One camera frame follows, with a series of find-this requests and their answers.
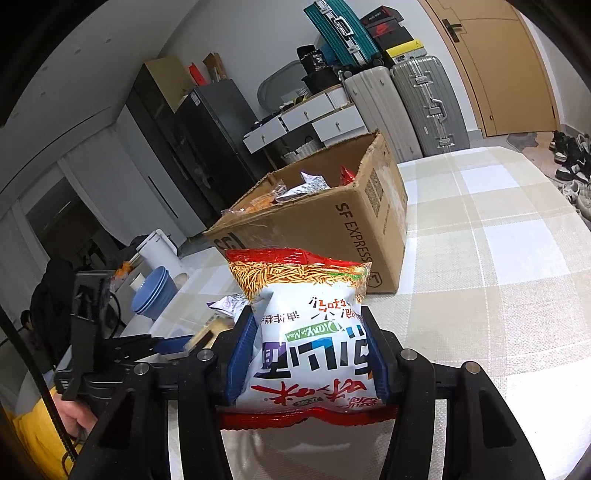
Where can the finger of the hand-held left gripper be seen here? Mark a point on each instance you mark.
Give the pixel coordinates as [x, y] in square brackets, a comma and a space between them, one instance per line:
[124, 350]
[174, 347]

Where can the black tall cabinet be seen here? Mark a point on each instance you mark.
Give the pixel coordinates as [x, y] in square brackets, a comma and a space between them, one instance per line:
[152, 138]

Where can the black shoe box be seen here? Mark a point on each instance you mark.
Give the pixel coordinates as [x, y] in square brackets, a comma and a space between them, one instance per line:
[376, 14]
[399, 39]

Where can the grey doormat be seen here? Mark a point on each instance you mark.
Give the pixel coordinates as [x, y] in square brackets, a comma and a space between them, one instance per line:
[521, 141]

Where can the red shoe box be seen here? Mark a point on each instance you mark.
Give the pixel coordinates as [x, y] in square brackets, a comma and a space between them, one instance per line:
[385, 28]

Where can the white drawer desk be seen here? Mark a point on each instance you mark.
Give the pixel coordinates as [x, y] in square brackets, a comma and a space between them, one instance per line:
[337, 124]

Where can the person's left hand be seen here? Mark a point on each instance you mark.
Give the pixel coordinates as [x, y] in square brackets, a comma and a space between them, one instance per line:
[76, 417]

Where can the yellow shoe box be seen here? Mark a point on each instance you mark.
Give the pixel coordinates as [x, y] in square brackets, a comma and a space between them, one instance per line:
[408, 50]

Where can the brown flat carton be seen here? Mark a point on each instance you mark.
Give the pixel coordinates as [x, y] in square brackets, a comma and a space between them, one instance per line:
[168, 81]

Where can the black refrigerator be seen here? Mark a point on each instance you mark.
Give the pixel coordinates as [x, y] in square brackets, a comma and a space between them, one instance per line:
[221, 138]

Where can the stack of blue bowls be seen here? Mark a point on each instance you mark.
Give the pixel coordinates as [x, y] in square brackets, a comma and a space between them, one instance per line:
[154, 295]

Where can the red chips packet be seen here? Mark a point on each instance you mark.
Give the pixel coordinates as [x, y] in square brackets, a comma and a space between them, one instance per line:
[346, 175]

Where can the cluster of black white sneakers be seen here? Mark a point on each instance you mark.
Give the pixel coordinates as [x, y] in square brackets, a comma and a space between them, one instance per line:
[572, 161]

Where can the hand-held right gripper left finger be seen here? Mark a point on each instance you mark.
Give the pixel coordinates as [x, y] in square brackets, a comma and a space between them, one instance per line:
[242, 364]

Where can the wooden door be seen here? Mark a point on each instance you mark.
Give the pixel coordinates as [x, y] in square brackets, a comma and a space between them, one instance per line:
[498, 69]

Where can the purple silver snack packet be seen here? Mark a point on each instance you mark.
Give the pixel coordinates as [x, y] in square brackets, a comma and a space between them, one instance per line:
[226, 305]
[311, 183]

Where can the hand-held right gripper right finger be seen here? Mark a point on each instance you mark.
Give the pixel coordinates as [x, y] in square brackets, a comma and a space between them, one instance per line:
[381, 364]

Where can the white noodle snack packet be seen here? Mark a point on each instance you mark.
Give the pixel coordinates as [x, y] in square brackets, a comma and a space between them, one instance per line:
[314, 332]

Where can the brown cardboard box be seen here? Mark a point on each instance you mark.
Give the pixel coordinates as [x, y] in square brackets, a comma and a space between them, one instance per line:
[323, 230]

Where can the grey oval basin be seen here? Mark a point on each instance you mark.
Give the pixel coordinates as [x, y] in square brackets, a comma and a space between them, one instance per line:
[272, 87]

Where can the woven laundry basket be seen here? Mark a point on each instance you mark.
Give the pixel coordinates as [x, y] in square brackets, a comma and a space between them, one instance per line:
[302, 150]

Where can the teal suitcase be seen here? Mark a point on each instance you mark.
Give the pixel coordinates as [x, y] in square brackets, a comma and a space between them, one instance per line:
[341, 32]

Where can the beige suitcase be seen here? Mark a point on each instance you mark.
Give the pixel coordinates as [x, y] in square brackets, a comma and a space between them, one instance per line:
[378, 110]

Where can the silver suitcase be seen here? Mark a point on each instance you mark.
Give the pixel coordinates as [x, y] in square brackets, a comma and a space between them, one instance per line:
[429, 101]

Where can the black bag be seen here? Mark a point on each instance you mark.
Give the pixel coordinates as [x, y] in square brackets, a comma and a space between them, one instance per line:
[316, 64]

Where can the white thermos jug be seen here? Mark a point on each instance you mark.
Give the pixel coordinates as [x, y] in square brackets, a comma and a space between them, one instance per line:
[159, 254]

